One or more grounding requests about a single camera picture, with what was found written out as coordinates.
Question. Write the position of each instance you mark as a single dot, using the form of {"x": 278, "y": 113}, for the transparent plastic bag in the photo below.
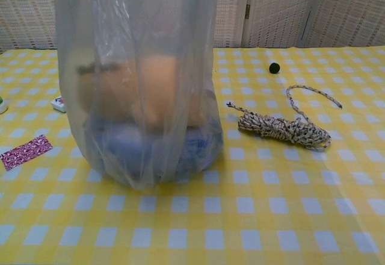
{"x": 168, "y": 21}

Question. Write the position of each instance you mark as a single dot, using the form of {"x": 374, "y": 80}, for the yellow checkered tablecloth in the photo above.
{"x": 240, "y": 216}

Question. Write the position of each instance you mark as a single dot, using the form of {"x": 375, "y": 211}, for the white woven folding screen panel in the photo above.
{"x": 352, "y": 9}
{"x": 279, "y": 9}
{"x": 27, "y": 21}

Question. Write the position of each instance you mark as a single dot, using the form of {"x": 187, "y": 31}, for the orange plush toy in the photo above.
{"x": 156, "y": 84}

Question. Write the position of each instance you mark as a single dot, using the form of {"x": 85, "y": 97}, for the small white red box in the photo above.
{"x": 58, "y": 104}

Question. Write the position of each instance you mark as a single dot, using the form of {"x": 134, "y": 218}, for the brass screen hinge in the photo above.
{"x": 248, "y": 11}

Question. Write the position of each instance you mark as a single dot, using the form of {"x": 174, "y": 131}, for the green and white container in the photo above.
{"x": 2, "y": 105}

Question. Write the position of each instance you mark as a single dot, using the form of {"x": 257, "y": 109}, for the small black ball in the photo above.
{"x": 273, "y": 67}

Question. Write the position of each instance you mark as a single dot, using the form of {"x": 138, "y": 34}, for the blue printed carton box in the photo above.
{"x": 195, "y": 150}

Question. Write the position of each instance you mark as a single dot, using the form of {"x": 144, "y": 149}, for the magenta patterned paper strip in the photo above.
{"x": 24, "y": 152}

